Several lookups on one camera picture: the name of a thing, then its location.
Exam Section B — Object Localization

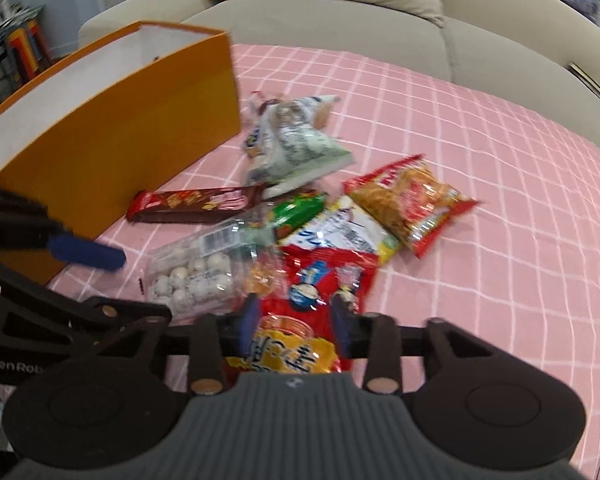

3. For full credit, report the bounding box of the white and blue snack packet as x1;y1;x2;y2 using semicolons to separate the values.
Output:
277;196;401;267

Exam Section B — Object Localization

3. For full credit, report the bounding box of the red fries snack bag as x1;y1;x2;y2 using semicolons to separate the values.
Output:
343;154;481;260

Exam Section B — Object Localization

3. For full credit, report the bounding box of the small clear-wrapped snack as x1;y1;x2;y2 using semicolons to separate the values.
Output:
245;260;282;297

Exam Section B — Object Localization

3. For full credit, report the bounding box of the beige sofa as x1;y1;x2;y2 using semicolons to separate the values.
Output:
77;0;600;128

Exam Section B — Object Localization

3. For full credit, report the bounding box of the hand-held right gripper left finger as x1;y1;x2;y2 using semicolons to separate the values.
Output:
87;292;261;396

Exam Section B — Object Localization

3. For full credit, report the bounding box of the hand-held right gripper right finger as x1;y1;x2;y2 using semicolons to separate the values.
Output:
330;296;486;395

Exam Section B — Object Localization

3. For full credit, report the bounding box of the white puffy snack bag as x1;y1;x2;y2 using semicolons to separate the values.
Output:
242;94;356;198

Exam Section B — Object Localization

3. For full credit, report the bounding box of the green snack packet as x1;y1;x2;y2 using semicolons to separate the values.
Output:
272;191;328;241

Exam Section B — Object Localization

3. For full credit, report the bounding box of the brown biscuit packet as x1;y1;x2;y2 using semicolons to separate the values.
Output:
126;185;268;224

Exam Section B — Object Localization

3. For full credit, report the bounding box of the orange cardboard box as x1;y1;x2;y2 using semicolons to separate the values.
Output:
0;21;242;286

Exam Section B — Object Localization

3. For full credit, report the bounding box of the pink checked blanket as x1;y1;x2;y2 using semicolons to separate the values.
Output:
45;42;600;480

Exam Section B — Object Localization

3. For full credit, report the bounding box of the clear pack of white balls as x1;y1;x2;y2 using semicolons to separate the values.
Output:
140;212;281;322

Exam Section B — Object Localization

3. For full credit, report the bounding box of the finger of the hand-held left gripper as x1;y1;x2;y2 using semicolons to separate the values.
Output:
0;266;173;353
0;180;128;273

